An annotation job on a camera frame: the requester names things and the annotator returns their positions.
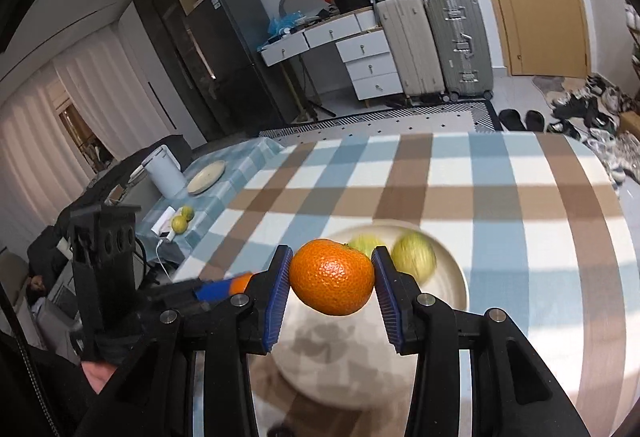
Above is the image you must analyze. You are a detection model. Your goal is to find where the blue plastic bag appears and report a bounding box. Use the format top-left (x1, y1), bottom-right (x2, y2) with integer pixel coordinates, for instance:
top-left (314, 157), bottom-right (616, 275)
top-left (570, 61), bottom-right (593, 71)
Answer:
top-left (268, 14), bottom-right (306, 35)

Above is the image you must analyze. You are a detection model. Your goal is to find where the yellow-green guava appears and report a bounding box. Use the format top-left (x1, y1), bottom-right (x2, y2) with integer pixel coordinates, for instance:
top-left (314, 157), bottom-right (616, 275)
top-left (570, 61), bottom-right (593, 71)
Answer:
top-left (347, 233), bottom-right (388, 260)
top-left (390, 231), bottom-right (438, 282)

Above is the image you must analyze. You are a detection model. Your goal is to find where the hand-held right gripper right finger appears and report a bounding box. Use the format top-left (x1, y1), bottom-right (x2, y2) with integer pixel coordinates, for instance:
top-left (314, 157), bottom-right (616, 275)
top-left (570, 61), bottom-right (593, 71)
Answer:
top-left (371, 245), bottom-right (591, 437)

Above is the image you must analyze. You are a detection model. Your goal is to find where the white desk with drawers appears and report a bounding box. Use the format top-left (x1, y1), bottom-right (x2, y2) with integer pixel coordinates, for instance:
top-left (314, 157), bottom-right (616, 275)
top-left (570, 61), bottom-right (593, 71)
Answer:
top-left (257, 9), bottom-right (403, 110)

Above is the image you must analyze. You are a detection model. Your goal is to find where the person's left hand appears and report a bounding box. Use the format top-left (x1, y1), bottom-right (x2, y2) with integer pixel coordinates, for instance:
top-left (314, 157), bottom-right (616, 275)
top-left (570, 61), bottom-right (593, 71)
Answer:
top-left (81, 361), bottom-right (121, 396)

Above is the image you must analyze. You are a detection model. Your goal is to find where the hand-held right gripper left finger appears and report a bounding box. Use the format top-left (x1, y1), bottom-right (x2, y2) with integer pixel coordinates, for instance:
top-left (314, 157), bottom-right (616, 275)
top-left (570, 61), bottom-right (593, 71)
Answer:
top-left (75, 244), bottom-right (296, 437)

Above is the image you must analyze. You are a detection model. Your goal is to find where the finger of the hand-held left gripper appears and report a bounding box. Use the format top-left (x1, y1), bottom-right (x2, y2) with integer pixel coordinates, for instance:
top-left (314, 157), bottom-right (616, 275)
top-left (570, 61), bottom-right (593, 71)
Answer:
top-left (145, 273), bottom-right (240, 318)

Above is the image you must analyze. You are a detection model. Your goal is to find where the white curtain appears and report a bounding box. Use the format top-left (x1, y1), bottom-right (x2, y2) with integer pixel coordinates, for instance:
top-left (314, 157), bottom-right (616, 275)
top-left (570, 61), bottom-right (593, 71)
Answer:
top-left (0, 24), bottom-right (166, 248)

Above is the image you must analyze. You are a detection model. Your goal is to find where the small cardboard box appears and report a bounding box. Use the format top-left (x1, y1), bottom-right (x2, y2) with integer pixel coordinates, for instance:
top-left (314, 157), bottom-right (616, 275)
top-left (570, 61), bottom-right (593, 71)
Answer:
top-left (617, 112), bottom-right (640, 138)

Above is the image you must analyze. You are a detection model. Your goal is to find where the beige round plate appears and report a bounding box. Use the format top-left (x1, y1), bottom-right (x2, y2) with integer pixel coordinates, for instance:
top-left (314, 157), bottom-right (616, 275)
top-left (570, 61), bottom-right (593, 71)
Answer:
top-left (270, 219), bottom-right (470, 410)

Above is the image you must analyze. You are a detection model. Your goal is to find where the person's left forearm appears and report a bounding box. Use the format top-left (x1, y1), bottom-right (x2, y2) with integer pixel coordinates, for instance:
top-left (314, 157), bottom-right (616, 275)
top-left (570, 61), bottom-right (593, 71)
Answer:
top-left (0, 329), bottom-right (116, 437)

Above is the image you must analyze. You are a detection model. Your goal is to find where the patterned grey rug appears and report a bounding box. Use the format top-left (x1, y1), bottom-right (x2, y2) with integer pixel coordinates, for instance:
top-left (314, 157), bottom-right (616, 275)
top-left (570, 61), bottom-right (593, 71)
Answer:
top-left (257, 99), bottom-right (503, 140)

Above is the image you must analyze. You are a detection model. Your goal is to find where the dark grey fridge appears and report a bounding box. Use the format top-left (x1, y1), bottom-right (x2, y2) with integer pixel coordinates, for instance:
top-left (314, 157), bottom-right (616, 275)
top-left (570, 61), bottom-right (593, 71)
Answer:
top-left (182, 0), bottom-right (301, 132)

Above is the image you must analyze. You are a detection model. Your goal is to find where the tall dark cabinet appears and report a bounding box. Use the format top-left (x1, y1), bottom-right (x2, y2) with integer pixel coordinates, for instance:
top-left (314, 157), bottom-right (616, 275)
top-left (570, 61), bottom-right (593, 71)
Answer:
top-left (132, 0), bottom-right (223, 142)

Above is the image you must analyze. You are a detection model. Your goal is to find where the light blue checkered tablecloth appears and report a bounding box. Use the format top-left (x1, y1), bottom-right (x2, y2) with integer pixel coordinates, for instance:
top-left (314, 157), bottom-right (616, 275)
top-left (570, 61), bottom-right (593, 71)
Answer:
top-left (135, 137), bottom-right (286, 263)

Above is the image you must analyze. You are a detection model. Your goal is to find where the beige suitcase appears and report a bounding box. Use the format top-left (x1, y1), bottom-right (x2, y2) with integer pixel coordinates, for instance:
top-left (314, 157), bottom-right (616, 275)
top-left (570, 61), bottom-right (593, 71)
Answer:
top-left (374, 0), bottom-right (446, 104)

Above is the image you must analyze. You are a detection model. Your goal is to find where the silver suitcase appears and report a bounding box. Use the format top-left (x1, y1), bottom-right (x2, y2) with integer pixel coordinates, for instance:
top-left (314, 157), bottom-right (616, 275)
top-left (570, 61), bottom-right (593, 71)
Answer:
top-left (424, 0), bottom-right (495, 102)

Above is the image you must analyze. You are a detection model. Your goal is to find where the grey doormat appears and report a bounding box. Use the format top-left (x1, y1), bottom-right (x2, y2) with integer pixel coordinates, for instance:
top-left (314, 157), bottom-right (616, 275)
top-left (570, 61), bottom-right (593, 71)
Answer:
top-left (531, 76), bottom-right (583, 105)

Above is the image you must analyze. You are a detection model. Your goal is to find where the white charger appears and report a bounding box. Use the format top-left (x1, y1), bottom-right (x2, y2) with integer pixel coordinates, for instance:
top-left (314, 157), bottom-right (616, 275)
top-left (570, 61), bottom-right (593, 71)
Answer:
top-left (151, 206), bottom-right (177, 238)

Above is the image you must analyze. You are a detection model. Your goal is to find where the white cylindrical kettle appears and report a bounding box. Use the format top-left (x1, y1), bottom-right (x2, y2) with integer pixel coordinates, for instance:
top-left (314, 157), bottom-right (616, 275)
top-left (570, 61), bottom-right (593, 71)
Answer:
top-left (141, 144), bottom-right (187, 198)

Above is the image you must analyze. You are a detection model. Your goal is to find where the pile of loose shoes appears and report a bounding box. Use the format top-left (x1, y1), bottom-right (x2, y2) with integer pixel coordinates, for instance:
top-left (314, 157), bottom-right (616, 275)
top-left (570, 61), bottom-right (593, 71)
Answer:
top-left (545, 74), bottom-right (640, 188)

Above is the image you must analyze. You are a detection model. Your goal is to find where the empty beige plate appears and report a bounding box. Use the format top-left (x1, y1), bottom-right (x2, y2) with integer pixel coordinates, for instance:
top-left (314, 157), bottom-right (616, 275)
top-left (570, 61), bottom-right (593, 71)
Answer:
top-left (186, 160), bottom-right (227, 196)

